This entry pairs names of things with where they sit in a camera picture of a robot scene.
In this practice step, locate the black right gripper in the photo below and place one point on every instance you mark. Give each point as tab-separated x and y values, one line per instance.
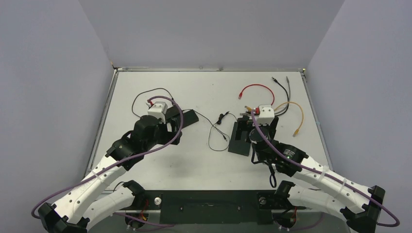
255	127

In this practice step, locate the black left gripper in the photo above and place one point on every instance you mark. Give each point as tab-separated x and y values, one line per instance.
169	136

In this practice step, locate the black network switch box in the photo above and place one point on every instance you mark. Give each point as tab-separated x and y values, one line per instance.
238	141

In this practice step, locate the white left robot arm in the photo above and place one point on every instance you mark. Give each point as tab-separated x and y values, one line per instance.
80	208

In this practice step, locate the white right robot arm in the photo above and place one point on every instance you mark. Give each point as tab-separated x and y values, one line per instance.
301	181

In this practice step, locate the black ribbed power adapter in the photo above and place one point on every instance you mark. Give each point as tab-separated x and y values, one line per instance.
190	117

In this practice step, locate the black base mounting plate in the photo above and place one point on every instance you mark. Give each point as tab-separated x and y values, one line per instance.
212	206

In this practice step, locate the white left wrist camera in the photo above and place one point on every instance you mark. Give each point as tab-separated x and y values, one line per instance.
158	110

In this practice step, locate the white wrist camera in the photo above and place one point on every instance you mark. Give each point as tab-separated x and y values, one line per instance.
265	115
158	110

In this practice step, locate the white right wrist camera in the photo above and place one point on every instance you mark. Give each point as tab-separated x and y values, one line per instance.
265	115

